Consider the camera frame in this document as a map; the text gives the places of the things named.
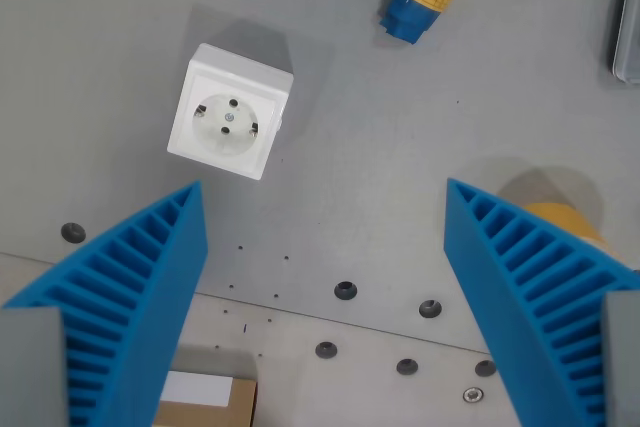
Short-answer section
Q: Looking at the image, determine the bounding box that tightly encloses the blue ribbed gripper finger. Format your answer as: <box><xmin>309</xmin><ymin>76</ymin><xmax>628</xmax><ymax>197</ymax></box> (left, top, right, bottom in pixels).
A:
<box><xmin>443</xmin><ymin>177</ymin><xmax>640</xmax><ymax>427</ymax></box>
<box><xmin>0</xmin><ymin>180</ymin><xmax>209</xmax><ymax>427</ymax></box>

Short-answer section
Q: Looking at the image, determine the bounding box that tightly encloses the cardboard box with white label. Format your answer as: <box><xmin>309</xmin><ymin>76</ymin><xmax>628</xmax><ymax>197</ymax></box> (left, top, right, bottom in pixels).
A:
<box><xmin>152</xmin><ymin>370</ymin><xmax>259</xmax><ymax>427</ymax></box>

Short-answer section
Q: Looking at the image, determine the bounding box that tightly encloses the grey case with orange clip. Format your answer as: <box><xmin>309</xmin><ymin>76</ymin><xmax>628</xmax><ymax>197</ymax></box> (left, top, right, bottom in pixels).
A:
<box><xmin>609</xmin><ymin>0</ymin><xmax>640</xmax><ymax>86</ymax></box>

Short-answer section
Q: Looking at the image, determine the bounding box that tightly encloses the white wall socket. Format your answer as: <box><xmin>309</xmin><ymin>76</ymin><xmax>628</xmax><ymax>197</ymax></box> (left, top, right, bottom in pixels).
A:
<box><xmin>166</xmin><ymin>42</ymin><xmax>295</xmax><ymax>182</ymax></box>

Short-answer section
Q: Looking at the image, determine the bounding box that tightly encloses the brown tape roll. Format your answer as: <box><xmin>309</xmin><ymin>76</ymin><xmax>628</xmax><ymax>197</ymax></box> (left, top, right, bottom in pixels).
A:
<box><xmin>519</xmin><ymin>200</ymin><xmax>640</xmax><ymax>273</ymax></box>

